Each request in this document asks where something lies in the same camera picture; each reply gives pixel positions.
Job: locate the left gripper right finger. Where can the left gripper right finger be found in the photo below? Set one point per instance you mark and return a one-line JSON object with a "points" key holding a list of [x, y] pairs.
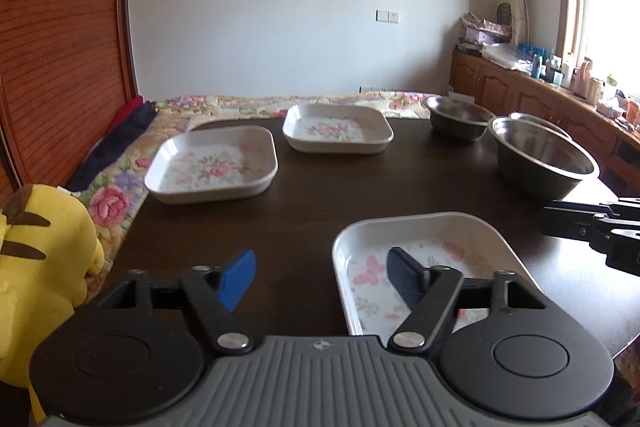
{"points": [[430, 295]]}

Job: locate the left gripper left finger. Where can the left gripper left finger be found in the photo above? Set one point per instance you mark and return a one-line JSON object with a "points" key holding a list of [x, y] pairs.
{"points": [[207, 297]]}

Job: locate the large steel bowl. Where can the large steel bowl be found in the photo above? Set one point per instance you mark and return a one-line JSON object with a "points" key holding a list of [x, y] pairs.
{"points": [[539, 160]]}

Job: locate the small steel bowl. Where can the small steel bowl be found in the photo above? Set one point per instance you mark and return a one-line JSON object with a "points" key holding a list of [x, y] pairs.
{"points": [[531, 119]]}

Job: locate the medium steel bowl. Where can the medium steel bowl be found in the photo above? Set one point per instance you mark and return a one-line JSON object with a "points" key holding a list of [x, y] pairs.
{"points": [[458, 120]]}

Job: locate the wooden sideboard cabinet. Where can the wooden sideboard cabinet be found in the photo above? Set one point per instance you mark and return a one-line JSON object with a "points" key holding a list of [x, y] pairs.
{"points": [[504, 91]]}

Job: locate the floral bed quilt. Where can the floral bed quilt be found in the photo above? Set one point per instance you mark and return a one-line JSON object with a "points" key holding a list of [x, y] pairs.
{"points": [[124, 178]]}

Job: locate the pink bottle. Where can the pink bottle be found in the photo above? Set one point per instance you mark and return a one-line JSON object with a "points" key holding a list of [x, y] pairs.
{"points": [[582, 78]]}

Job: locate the yellow plush toy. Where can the yellow plush toy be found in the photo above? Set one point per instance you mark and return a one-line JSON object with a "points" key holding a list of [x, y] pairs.
{"points": [[48, 248]]}

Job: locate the navy folded cloth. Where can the navy folded cloth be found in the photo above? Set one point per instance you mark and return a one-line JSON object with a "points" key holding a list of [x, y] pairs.
{"points": [[112, 146]]}

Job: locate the white paper bag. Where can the white paper bag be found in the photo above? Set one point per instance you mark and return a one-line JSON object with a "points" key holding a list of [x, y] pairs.
{"points": [[461, 97]]}

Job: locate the red folded cloth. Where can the red folded cloth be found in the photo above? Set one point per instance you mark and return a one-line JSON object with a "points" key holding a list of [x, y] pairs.
{"points": [[124, 112]]}

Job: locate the white power strip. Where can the white power strip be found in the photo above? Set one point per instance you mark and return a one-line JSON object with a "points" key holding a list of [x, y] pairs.
{"points": [[367, 89]]}

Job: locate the stack of papers and boxes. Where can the stack of papers and boxes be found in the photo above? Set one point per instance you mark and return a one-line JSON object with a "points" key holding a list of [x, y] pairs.
{"points": [[478, 33]]}

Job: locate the wooden louvered wardrobe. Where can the wooden louvered wardrobe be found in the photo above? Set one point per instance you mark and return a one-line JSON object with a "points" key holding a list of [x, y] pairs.
{"points": [[66, 70]]}

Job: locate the wall switch socket plate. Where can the wall switch socket plate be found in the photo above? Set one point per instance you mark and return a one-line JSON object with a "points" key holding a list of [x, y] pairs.
{"points": [[384, 16]]}

